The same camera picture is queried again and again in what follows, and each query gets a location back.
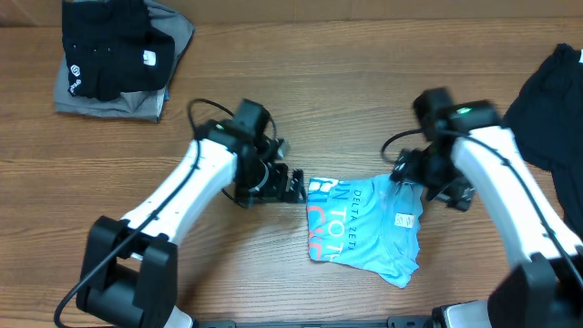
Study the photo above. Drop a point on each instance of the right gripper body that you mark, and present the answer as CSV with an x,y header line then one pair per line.
x,y
435,170

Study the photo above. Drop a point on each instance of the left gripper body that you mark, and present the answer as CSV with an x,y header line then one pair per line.
x,y
263,179

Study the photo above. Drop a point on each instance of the light blue t-shirt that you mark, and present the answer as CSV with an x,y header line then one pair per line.
x,y
369,224

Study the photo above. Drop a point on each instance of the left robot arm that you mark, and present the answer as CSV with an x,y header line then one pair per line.
x,y
129,275

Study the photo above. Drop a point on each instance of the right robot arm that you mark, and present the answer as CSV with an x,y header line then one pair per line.
x,y
471,154

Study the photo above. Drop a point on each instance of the black garment at right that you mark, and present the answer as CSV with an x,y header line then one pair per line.
x,y
546,119

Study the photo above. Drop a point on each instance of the grey folded garment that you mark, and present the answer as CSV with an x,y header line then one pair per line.
x,y
146,105

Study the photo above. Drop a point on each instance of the black folded garment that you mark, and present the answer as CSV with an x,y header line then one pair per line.
x,y
111,48

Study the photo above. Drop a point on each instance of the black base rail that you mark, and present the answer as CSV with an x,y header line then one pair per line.
x,y
309,324

